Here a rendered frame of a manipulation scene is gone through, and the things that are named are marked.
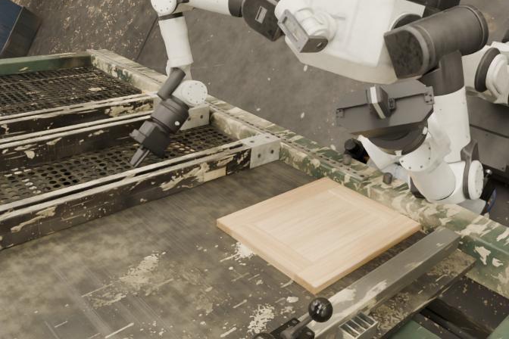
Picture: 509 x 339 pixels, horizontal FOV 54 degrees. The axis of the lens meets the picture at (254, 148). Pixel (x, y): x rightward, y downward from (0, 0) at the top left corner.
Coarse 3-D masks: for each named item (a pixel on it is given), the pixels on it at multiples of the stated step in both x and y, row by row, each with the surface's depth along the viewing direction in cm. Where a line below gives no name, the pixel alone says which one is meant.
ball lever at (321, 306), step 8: (312, 304) 76; (320, 304) 75; (328, 304) 75; (312, 312) 75; (320, 312) 74; (328, 312) 75; (304, 320) 79; (312, 320) 78; (320, 320) 75; (288, 328) 83; (296, 328) 81; (280, 336) 83; (288, 336) 82; (296, 336) 83
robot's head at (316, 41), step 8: (288, 16) 97; (280, 24) 99; (296, 24) 96; (288, 32) 98; (304, 32) 95; (312, 32) 96; (320, 32) 96; (328, 32) 98; (296, 40) 97; (304, 40) 95; (312, 40) 95; (320, 40) 96; (296, 48) 97; (304, 48) 96; (312, 48) 97; (320, 48) 99
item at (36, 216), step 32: (192, 160) 137; (224, 160) 142; (256, 160) 152; (64, 192) 115; (96, 192) 117; (128, 192) 123; (160, 192) 130; (0, 224) 103; (32, 224) 108; (64, 224) 114
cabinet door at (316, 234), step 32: (288, 192) 136; (320, 192) 137; (352, 192) 139; (224, 224) 119; (256, 224) 120; (288, 224) 121; (320, 224) 123; (352, 224) 124; (384, 224) 125; (416, 224) 126; (288, 256) 109; (320, 256) 111; (352, 256) 111; (320, 288) 102
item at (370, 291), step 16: (432, 240) 116; (448, 240) 116; (400, 256) 109; (416, 256) 109; (432, 256) 110; (384, 272) 103; (400, 272) 103; (416, 272) 107; (352, 288) 97; (368, 288) 98; (384, 288) 98; (400, 288) 104; (336, 304) 93; (352, 304) 93; (368, 304) 95; (336, 320) 89; (320, 336) 86
